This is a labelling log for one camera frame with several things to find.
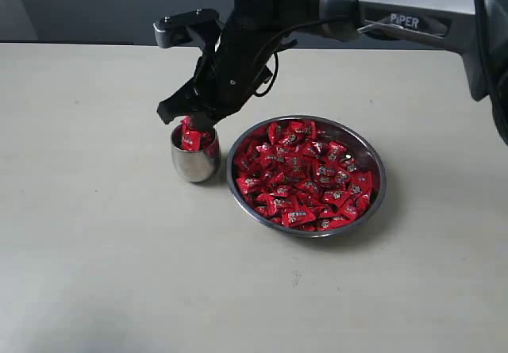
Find black cable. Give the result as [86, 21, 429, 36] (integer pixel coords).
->
[253, 17, 358, 98]

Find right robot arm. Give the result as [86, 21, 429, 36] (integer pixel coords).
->
[153, 0, 507, 138]

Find stainless steel plate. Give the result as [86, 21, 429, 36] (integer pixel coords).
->
[226, 115, 387, 239]

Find stainless steel cup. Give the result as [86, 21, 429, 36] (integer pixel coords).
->
[171, 124, 221, 183]

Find red wrapped candy top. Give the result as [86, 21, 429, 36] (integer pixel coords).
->
[288, 120, 317, 139]

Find red wrapped candy bottom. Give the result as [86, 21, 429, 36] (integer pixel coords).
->
[282, 210, 315, 228]

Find red candy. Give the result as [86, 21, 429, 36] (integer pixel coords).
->
[236, 176, 262, 195]
[288, 120, 317, 139]
[282, 210, 315, 228]
[352, 171, 373, 194]
[180, 117, 202, 152]

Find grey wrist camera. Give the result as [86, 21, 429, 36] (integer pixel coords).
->
[152, 9, 221, 52]

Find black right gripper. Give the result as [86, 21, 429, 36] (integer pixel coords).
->
[157, 21, 278, 132]

